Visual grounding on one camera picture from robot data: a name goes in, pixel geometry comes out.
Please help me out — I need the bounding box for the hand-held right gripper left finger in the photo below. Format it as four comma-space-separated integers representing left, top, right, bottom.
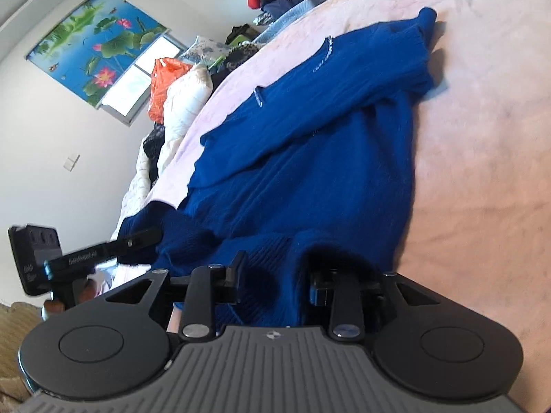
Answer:
103, 250, 249, 341

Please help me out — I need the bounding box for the lotus print roller blind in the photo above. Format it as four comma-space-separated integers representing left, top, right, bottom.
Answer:
25, 0, 169, 109

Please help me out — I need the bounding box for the orange plastic bag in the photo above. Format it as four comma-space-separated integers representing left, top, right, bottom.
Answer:
148, 57, 193, 126

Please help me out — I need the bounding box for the person's left hand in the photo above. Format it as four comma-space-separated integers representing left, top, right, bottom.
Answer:
42, 277, 101, 322

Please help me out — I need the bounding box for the floral pillow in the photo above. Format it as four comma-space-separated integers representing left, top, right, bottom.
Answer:
180, 35, 230, 68

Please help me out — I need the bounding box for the light blue quilt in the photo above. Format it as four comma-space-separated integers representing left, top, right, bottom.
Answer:
253, 0, 329, 44

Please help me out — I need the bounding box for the window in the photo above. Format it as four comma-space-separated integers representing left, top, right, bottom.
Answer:
98, 34, 187, 128

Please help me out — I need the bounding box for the tan cloth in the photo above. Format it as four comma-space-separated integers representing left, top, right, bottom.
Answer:
0, 300, 44, 402

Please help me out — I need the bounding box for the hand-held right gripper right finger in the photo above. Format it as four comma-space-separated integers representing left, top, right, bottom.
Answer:
308, 267, 433, 340

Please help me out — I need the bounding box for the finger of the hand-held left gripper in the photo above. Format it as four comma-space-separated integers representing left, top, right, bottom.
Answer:
117, 225, 165, 265

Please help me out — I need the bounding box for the blue beaded sweater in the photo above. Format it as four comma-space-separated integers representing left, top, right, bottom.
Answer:
116, 6, 438, 330

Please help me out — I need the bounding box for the fuzzy patterned dark cloth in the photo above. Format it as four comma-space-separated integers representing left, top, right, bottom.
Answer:
210, 42, 261, 87

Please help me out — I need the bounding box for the white patterned quilt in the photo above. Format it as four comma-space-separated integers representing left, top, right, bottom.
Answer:
111, 146, 152, 242

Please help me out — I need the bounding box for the green and black bag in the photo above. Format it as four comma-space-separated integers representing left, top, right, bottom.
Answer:
226, 25, 256, 49

